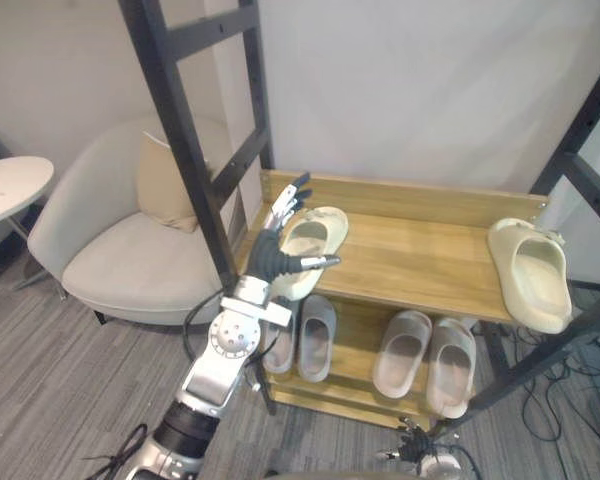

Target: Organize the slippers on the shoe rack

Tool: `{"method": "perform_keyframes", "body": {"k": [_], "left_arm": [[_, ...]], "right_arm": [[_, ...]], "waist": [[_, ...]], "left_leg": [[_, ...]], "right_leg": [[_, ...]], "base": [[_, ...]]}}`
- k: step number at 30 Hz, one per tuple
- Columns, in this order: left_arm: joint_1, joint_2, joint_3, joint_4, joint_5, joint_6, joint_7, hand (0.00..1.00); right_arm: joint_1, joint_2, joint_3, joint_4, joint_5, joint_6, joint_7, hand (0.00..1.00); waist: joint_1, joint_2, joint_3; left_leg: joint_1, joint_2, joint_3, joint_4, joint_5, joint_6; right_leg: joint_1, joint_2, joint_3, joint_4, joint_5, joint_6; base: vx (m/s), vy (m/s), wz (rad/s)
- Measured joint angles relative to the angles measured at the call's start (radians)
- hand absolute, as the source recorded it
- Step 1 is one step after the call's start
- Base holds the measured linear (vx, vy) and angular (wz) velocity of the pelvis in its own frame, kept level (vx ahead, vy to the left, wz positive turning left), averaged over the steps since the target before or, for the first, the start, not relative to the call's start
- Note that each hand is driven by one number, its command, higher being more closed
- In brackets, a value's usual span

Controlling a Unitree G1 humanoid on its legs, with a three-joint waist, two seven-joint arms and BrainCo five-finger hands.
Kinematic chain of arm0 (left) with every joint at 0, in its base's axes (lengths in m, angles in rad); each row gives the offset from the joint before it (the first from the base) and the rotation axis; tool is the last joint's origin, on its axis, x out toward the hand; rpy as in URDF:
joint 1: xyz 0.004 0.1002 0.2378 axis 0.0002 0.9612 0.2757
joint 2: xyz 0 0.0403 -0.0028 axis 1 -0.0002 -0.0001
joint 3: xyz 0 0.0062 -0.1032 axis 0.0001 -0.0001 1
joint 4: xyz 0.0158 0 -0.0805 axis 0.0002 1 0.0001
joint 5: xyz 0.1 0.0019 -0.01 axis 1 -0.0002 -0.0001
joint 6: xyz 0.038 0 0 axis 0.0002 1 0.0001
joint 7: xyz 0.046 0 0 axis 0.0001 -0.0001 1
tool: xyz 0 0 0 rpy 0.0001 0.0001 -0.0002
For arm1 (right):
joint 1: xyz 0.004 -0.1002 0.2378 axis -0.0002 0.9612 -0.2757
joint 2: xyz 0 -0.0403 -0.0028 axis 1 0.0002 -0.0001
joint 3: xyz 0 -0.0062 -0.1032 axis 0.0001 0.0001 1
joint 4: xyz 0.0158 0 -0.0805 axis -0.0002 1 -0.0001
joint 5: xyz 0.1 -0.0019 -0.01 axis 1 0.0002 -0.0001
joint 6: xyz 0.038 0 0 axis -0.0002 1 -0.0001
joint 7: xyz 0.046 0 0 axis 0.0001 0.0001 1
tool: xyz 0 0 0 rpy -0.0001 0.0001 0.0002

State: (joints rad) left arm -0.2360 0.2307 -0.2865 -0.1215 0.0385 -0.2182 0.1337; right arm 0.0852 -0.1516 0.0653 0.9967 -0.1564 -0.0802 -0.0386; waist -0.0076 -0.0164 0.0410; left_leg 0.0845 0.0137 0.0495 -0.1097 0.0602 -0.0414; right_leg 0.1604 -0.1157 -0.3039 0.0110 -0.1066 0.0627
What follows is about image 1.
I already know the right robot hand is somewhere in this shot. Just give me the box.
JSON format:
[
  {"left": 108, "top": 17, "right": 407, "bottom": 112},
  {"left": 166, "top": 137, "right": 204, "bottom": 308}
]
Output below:
[{"left": 376, "top": 416, "right": 449, "bottom": 464}]

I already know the black metal frame upright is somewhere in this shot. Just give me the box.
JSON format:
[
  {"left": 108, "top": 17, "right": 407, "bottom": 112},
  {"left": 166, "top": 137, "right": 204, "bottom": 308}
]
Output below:
[
  {"left": 117, "top": 0, "right": 279, "bottom": 417},
  {"left": 429, "top": 54, "right": 600, "bottom": 436}
]

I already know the beige foam slipper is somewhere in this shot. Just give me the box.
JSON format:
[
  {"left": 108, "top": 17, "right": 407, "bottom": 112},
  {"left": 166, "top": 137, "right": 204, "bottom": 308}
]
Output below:
[
  {"left": 272, "top": 205, "right": 350, "bottom": 302},
  {"left": 487, "top": 217, "right": 574, "bottom": 335}
]

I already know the round white side table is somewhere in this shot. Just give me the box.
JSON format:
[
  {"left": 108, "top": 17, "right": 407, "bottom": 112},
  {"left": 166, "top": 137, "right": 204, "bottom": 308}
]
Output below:
[{"left": 0, "top": 155, "right": 69, "bottom": 306}]

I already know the grey foam slipper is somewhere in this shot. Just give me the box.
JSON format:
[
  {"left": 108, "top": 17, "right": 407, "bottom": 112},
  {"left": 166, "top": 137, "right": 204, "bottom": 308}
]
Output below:
[
  {"left": 372, "top": 309, "right": 434, "bottom": 400},
  {"left": 425, "top": 317, "right": 478, "bottom": 419},
  {"left": 262, "top": 297, "right": 299, "bottom": 375},
  {"left": 297, "top": 294, "right": 339, "bottom": 384}
]

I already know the beige cushion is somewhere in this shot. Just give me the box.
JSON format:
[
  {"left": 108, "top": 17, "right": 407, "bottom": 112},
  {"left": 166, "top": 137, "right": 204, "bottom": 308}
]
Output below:
[{"left": 135, "top": 130, "right": 214, "bottom": 234}]

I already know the light grey armchair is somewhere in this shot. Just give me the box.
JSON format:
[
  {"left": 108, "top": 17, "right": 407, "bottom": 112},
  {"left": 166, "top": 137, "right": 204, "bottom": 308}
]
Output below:
[{"left": 27, "top": 117, "right": 246, "bottom": 326}]

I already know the black floor cable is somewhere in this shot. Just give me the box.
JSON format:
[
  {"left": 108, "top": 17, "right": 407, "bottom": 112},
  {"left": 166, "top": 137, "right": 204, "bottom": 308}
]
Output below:
[{"left": 522, "top": 344, "right": 600, "bottom": 480}]

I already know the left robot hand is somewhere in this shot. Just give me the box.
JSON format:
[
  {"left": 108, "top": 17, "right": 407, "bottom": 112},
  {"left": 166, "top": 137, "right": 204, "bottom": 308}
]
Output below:
[{"left": 240, "top": 172, "right": 342, "bottom": 284}]

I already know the wooden shoe rack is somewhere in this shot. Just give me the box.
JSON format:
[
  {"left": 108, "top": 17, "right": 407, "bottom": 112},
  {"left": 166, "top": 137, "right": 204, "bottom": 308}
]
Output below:
[{"left": 232, "top": 168, "right": 551, "bottom": 431}]

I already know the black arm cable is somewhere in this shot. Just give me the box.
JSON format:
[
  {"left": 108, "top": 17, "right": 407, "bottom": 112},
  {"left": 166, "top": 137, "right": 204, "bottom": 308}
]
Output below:
[{"left": 182, "top": 292, "right": 231, "bottom": 364}]

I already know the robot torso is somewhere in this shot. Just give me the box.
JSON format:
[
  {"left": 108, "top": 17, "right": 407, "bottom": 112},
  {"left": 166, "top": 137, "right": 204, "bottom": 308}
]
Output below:
[{"left": 262, "top": 469, "right": 381, "bottom": 480}]

